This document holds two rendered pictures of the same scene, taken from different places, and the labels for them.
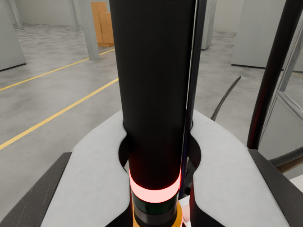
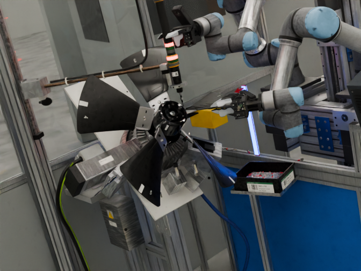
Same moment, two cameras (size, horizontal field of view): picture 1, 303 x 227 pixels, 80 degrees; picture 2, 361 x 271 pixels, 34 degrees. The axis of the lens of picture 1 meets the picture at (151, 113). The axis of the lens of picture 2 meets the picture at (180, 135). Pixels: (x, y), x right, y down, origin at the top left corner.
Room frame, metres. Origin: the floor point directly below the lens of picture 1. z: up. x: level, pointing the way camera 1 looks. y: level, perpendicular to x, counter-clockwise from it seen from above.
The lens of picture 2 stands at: (1.79, 1.53, 1.80)
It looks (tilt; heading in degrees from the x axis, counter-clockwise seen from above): 17 degrees down; 223
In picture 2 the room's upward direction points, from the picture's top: 13 degrees counter-clockwise
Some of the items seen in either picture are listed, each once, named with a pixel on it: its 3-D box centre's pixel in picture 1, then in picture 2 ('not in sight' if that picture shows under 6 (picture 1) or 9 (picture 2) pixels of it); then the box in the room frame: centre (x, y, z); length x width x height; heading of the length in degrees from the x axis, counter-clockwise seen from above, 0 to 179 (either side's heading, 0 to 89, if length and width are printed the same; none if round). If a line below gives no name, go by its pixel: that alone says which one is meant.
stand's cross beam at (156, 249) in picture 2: not in sight; (161, 251); (0.18, -0.24, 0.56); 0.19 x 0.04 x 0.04; 79
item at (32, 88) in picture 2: not in sight; (34, 87); (0.34, -0.57, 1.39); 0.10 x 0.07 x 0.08; 114
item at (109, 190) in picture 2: not in sight; (115, 180); (0.41, -0.13, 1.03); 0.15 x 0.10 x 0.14; 79
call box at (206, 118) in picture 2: not in sight; (208, 116); (-0.32, -0.23, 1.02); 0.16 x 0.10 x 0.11; 79
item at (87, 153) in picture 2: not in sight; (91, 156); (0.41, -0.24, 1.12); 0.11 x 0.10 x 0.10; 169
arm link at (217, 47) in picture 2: not in sight; (218, 46); (-0.20, 0.02, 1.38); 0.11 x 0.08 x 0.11; 106
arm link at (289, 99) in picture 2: not in sight; (288, 98); (-0.12, 0.36, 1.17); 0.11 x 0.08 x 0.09; 117
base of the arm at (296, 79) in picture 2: not in sight; (288, 73); (-0.79, -0.03, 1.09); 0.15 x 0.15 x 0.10
